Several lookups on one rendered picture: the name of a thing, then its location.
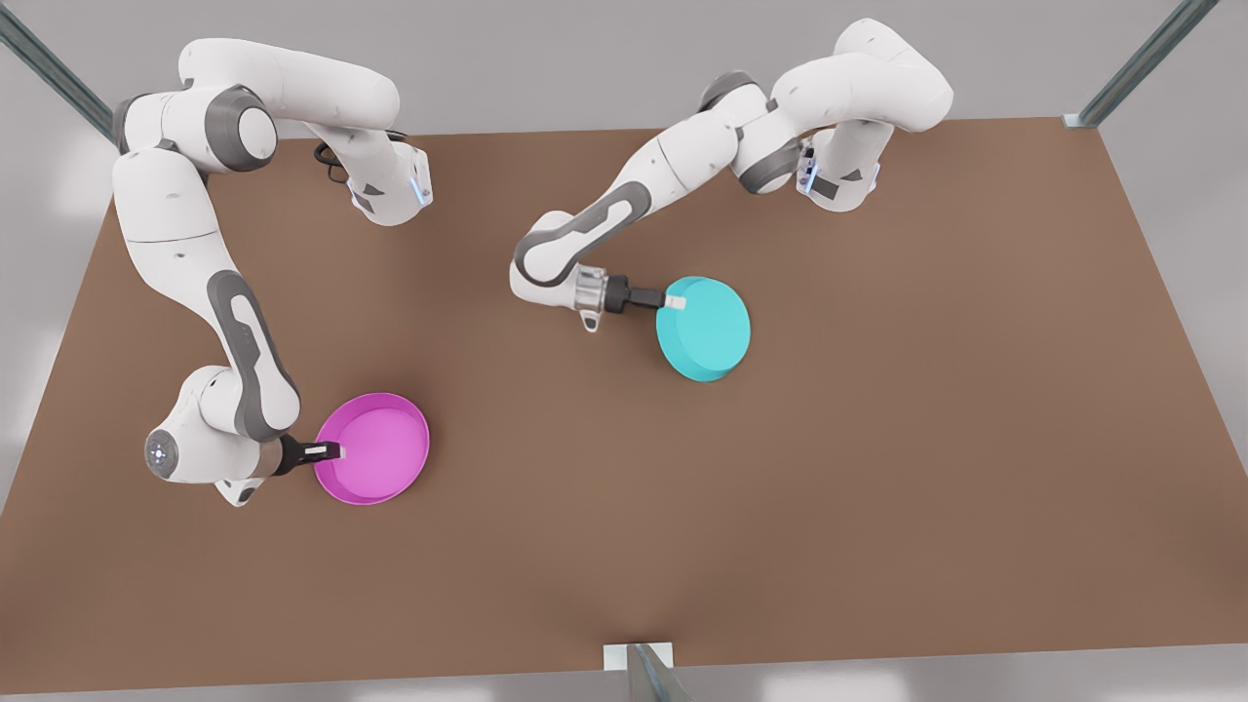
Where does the black cable loop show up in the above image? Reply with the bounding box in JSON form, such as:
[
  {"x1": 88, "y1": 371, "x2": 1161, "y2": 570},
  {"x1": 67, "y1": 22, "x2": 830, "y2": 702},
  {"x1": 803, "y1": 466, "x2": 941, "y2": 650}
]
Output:
[{"x1": 313, "y1": 130, "x2": 409, "y2": 183}]

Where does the blue plate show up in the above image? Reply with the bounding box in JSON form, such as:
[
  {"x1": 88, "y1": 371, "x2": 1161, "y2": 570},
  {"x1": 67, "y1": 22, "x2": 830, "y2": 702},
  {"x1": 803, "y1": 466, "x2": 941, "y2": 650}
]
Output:
[{"x1": 655, "y1": 276, "x2": 752, "y2": 382}]

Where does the pink plate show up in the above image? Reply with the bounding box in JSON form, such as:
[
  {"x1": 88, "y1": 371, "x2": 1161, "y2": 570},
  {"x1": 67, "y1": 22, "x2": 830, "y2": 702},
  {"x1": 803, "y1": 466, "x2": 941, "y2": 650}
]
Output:
[{"x1": 314, "y1": 393, "x2": 430, "y2": 506}]

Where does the silver frame post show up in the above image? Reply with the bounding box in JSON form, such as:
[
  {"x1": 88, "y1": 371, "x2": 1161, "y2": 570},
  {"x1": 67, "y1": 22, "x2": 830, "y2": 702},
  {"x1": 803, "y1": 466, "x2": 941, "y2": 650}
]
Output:
[
  {"x1": 604, "y1": 643, "x2": 693, "y2": 702},
  {"x1": 0, "y1": 10, "x2": 116, "y2": 143},
  {"x1": 1064, "y1": 0, "x2": 1220, "y2": 130}
]

